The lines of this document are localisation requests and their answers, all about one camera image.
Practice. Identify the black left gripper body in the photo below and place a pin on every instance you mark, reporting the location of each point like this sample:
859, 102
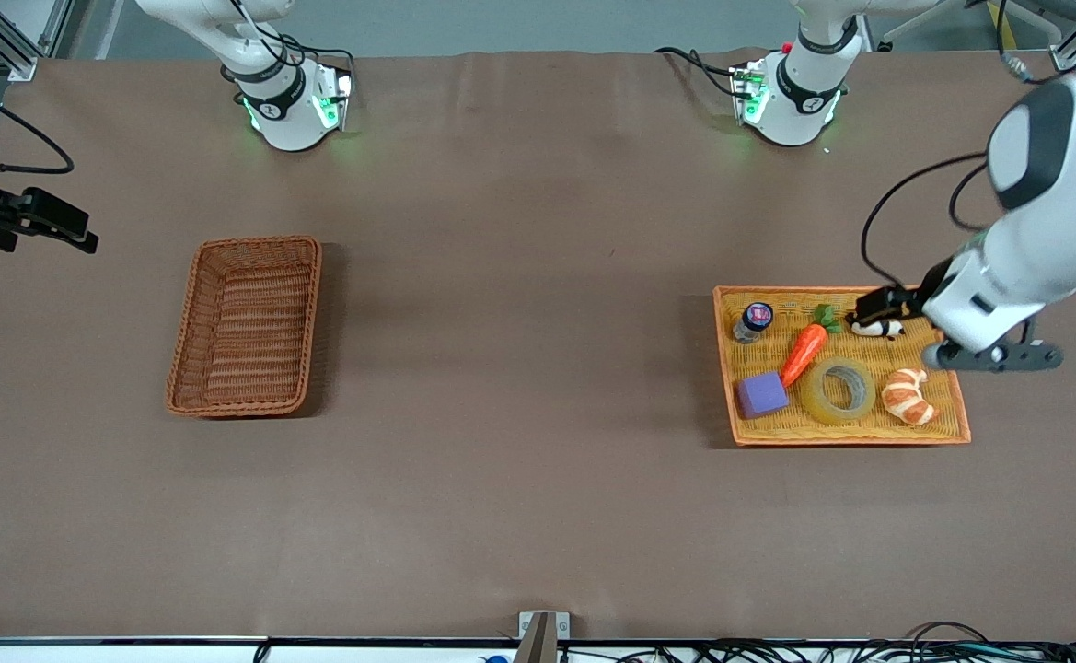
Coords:
928, 281

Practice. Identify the yellow packing tape roll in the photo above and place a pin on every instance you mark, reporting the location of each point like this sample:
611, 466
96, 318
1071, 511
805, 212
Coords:
814, 396

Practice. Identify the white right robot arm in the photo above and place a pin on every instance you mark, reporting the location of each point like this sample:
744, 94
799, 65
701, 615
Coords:
289, 120

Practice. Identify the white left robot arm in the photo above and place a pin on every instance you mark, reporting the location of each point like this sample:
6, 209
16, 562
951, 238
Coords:
1053, 212

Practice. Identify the yellow wicker basket orange rim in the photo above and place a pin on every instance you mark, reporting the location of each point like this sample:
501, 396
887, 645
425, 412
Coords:
832, 431

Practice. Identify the brown wicker basket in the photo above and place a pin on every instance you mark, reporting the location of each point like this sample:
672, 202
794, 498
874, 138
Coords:
243, 322

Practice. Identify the toy panda figure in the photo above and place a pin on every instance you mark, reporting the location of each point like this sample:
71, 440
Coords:
878, 329

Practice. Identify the toy croissant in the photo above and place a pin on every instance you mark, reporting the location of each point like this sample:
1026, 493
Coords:
906, 396

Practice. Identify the orange toy carrot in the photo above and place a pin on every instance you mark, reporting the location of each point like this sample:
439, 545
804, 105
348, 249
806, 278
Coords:
804, 350

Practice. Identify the small bottle blue cap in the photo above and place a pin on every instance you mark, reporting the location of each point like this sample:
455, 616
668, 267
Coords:
757, 318

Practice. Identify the purple foam cube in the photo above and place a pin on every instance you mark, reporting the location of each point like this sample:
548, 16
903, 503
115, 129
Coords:
762, 394

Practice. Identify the metal table bracket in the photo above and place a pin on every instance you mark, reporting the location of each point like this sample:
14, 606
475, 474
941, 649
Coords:
542, 640

